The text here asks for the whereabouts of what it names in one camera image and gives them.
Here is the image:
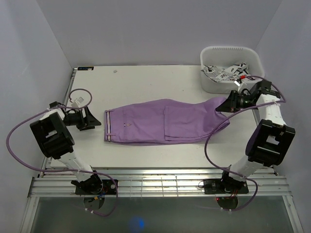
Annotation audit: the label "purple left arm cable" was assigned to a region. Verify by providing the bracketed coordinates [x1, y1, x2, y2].
[6, 88, 119, 216]

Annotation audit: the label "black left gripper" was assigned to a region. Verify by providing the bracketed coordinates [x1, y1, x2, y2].
[63, 106, 101, 131]

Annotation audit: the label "purple trousers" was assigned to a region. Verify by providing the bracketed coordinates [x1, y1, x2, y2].
[104, 97, 230, 145]

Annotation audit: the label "white plastic basket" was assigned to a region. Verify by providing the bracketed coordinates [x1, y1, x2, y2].
[200, 46, 265, 94]

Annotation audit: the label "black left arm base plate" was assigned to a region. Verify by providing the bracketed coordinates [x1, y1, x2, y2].
[74, 179, 119, 196]

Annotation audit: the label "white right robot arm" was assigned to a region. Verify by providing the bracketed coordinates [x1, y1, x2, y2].
[204, 80, 295, 194]

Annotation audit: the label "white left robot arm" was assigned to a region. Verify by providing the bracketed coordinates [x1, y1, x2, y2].
[30, 101, 104, 194]

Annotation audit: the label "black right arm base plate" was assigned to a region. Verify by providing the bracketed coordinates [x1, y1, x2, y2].
[198, 178, 249, 195]

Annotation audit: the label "black blue label sticker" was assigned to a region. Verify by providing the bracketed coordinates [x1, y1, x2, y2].
[77, 67, 94, 71]

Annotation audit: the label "black white printed trousers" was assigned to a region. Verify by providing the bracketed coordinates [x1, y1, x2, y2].
[201, 63, 258, 83]

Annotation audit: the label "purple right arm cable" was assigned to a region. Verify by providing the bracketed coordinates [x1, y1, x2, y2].
[194, 75, 286, 212]

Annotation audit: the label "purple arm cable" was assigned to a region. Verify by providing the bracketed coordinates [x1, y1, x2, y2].
[194, 75, 286, 212]
[6, 88, 119, 216]

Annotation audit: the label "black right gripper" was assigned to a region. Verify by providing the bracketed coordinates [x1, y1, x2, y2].
[215, 90, 258, 114]

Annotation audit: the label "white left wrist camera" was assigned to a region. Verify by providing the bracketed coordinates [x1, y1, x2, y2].
[71, 97, 84, 109]

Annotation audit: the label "aluminium rail frame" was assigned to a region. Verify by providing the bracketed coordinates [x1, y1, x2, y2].
[22, 167, 303, 233]

